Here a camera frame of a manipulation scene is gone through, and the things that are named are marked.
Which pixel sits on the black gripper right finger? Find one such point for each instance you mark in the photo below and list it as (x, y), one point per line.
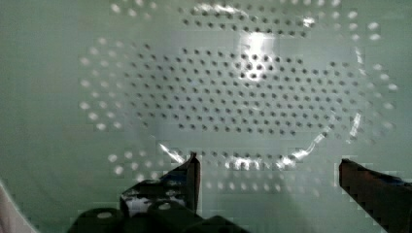
(386, 198)

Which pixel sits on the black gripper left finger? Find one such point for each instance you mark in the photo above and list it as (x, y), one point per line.
(180, 185)

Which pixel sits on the green plastic strainer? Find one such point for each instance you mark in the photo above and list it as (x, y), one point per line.
(271, 95)

